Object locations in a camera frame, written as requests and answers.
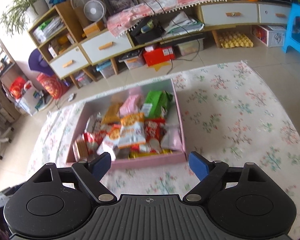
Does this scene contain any pink cloth cover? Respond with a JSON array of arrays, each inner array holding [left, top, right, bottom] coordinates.
[[107, 0, 227, 37]]

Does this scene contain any gold snack bar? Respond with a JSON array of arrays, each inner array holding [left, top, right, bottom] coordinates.
[[101, 102, 123, 125]]

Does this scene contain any red shoe box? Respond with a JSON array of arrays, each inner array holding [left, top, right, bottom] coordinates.
[[143, 46, 175, 67]]

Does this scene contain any white printed box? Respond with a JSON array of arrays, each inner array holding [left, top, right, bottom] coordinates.
[[251, 25, 286, 47]]

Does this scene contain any red candy wrapper snack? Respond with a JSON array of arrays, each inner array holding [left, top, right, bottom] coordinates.
[[83, 128, 108, 155]]

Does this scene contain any pink snack packet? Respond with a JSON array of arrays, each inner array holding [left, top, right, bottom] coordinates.
[[119, 94, 142, 117]]

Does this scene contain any red snack packet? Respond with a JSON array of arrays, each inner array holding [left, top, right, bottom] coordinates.
[[145, 118, 166, 149]]

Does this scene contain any brown biscuit packet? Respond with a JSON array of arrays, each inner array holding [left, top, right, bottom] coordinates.
[[72, 135, 89, 161]]

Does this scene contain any white desk fan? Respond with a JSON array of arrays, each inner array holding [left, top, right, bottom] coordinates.
[[83, 0, 106, 22]]

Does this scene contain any green snack packet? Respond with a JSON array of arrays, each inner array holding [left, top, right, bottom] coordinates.
[[141, 90, 173, 119]]

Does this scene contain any orange white snack packet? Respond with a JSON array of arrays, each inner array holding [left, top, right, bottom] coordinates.
[[117, 112, 146, 148]]

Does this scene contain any yellow egg tray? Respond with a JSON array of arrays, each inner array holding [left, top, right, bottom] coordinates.
[[218, 31, 254, 49]]

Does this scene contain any floral tablecloth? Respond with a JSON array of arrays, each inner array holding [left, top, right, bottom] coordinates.
[[28, 62, 300, 239]]

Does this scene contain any pink cardboard box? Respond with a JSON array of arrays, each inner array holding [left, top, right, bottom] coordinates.
[[65, 79, 187, 169]]

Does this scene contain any potted green plant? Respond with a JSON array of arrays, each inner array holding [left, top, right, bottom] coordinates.
[[1, 0, 39, 35]]

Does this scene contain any red lantern bag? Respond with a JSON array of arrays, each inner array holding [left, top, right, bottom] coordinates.
[[37, 73, 69, 100]]

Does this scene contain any wooden tv cabinet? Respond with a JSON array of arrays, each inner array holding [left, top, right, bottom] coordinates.
[[28, 0, 291, 84]]

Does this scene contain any purple hat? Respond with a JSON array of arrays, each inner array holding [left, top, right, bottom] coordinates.
[[28, 49, 55, 76]]

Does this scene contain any blue plastic stool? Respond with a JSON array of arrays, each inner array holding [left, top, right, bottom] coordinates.
[[282, 3, 300, 54]]

